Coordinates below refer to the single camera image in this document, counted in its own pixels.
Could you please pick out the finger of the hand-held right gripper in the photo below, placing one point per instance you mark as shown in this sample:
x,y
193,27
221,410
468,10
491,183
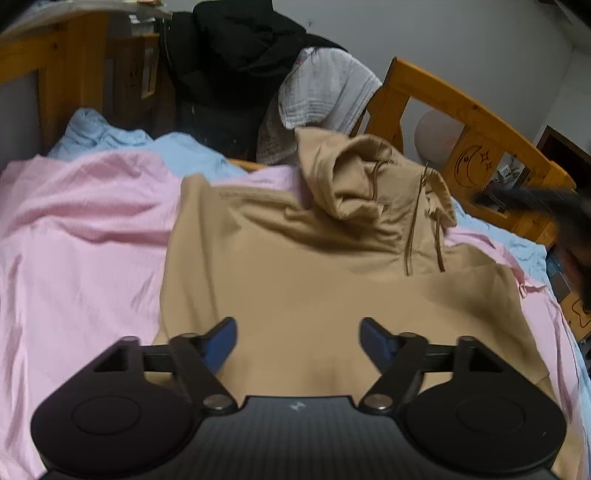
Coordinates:
x,y
512,199

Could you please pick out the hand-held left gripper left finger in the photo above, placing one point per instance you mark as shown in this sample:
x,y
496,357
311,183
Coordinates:
x,y
224,339

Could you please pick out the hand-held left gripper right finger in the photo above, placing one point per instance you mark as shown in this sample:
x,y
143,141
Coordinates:
x,y
373,341

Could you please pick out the tan hoodie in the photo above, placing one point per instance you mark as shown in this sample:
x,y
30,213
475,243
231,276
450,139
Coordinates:
x,y
314,258

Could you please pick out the black clothes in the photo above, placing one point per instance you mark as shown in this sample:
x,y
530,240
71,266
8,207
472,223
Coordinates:
x,y
231,60

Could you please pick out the dark brown door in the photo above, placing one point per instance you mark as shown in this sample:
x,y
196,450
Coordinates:
x,y
565,145

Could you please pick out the pale round ball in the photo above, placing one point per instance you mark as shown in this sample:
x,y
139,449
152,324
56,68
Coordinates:
x,y
436,138

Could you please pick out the pink bed sheet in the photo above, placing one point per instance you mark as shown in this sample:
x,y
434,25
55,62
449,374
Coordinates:
x,y
83,240

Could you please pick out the light blue blanket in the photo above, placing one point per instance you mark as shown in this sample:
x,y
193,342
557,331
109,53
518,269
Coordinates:
x,y
184,152

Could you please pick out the white crinkled cloth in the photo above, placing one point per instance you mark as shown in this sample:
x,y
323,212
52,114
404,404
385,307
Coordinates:
x,y
323,87

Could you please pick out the brown cardboard box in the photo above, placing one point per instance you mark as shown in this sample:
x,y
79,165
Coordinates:
x,y
134,69

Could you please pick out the wooden bed frame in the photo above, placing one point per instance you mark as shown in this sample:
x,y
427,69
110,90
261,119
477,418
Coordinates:
x,y
397,92

